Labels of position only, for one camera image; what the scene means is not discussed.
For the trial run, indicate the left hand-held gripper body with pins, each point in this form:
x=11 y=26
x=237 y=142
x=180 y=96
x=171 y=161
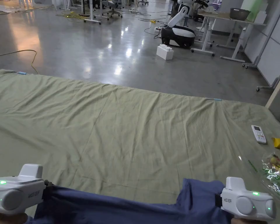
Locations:
x=11 y=198

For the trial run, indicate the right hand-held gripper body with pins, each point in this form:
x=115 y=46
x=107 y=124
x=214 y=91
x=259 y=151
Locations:
x=245 y=205

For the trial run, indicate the dark blue shirt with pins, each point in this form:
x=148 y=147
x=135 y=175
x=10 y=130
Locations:
x=121 y=210

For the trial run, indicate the person's right hand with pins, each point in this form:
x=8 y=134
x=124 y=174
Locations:
x=249 y=221

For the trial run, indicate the person's left hand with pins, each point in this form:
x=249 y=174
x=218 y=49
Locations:
x=7 y=218

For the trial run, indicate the clear plastic snack bag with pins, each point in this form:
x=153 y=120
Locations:
x=274 y=172

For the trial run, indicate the white remote control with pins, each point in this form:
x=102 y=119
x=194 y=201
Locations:
x=259 y=134

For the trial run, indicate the small blue sheet clip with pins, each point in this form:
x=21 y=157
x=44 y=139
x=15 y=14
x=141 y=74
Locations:
x=22 y=73
x=217 y=100

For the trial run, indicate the bed with pale green sheet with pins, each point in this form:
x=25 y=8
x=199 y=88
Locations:
x=121 y=126

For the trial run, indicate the white foam block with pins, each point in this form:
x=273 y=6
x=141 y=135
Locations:
x=165 y=52

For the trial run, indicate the white and black robot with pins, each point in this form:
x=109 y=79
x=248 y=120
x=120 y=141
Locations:
x=177 y=35

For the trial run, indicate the white-legged desk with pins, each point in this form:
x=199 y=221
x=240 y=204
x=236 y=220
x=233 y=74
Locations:
x=92 y=14

